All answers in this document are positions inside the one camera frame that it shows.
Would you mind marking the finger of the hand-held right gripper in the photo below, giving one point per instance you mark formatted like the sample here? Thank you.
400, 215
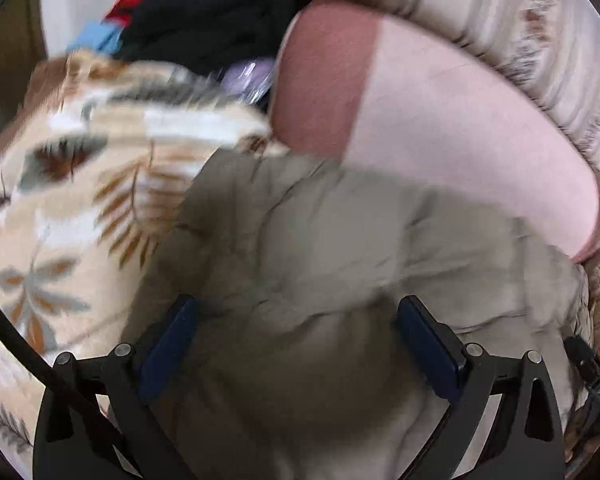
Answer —
582, 357

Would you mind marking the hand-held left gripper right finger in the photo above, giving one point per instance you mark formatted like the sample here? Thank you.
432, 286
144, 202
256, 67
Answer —
430, 350

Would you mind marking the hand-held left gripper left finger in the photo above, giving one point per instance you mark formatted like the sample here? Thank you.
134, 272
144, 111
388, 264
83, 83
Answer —
172, 345

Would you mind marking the olive quilted hooded jacket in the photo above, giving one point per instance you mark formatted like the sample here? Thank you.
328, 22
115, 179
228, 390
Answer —
330, 240

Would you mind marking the leaf print blanket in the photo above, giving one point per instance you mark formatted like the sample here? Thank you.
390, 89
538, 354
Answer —
80, 200

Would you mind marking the pink bolster pillow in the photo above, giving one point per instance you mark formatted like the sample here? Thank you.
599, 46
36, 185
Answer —
430, 125

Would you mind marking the purple plastic bag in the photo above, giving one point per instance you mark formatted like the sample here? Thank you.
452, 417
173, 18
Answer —
247, 79

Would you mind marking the blue cloth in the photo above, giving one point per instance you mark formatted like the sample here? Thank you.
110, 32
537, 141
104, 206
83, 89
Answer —
96, 37

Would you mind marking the black garment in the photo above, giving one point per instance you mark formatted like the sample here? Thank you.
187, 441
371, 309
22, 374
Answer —
220, 15

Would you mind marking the wooden door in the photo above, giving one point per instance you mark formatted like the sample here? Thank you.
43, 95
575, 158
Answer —
5, 45

